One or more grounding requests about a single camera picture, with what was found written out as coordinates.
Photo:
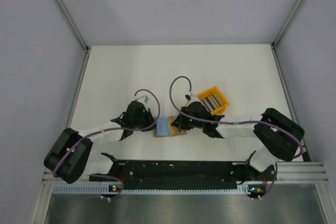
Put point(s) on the tan leather card holder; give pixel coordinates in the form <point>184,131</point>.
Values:
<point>163,127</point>

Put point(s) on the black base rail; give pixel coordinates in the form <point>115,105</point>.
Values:
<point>187,175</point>

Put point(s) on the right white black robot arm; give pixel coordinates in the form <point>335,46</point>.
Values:
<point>281,137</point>

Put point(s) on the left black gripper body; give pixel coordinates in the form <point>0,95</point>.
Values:
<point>145,119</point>

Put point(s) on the yellow plastic bin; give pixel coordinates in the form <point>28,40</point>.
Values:
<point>216,91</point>

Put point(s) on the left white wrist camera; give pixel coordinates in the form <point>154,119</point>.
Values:
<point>143,99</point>

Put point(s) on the stack of striped cards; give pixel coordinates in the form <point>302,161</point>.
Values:
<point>211,102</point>

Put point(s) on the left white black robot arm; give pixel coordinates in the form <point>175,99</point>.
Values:
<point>75,153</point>

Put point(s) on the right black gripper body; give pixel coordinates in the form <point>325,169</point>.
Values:
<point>186,124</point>

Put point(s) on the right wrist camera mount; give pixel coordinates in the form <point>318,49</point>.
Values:
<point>190,96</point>

